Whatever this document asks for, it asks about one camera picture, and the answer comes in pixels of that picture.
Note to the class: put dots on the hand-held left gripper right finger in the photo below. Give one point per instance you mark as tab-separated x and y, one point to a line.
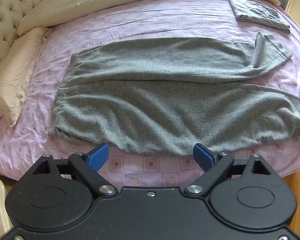
202	158

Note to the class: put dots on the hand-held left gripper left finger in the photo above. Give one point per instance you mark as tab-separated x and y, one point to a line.
98	158

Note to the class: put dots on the grey speckled pants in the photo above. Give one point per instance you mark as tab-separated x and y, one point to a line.
165	100

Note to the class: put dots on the folded grey cloth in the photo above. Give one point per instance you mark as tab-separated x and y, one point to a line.
258	13

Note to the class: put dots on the cream satin pillow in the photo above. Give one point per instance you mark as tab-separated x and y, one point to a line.
17	72

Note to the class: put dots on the pink patterned bed sheet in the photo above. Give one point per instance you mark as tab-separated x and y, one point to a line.
140	20

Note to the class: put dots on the beige tufted headboard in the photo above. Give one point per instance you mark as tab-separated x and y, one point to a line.
7	10

